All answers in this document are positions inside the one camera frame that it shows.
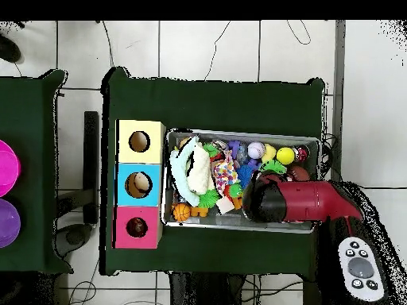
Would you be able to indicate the colourful patterned cloth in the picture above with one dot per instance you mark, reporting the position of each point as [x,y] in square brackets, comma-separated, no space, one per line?
[224,171]

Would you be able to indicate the dark green table cloth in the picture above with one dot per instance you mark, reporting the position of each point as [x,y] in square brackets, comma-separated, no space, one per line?
[31,111]
[238,105]

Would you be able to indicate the brown toy football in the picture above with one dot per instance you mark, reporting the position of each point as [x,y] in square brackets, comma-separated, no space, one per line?
[299,173]

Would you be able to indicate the cream waffle cloth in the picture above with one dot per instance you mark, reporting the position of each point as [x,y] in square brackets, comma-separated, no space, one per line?
[198,171]

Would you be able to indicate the mint waffle cloth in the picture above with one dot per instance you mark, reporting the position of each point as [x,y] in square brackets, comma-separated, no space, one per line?
[181,178]

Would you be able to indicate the blue spiky ball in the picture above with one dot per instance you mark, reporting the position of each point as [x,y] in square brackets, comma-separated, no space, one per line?
[244,174]

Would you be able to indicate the wooden box with three holes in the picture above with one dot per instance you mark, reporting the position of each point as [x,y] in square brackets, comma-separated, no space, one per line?
[140,127]

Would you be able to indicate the yellow ball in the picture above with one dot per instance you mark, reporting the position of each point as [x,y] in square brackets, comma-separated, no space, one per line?
[285,155]

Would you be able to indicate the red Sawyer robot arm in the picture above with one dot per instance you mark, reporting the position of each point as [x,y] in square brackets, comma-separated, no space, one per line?
[305,200]

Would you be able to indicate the white baseball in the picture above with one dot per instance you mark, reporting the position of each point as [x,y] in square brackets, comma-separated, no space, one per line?
[256,150]

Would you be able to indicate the purple plastic bowl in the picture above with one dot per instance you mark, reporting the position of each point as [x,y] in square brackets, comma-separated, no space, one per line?
[8,224]

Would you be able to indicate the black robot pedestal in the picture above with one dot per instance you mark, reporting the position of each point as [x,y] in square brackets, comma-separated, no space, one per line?
[206,292]

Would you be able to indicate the green spiky googly-eyed ball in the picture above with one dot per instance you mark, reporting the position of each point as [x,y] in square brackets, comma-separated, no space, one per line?
[273,166]

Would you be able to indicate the small orange basketball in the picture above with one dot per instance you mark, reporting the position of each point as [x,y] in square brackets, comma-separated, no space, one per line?
[182,212]

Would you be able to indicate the magenta plastic bowl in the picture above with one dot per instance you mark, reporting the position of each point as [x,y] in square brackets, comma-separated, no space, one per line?
[8,168]

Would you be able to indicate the person's foot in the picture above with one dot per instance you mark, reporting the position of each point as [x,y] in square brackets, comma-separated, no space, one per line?
[9,49]

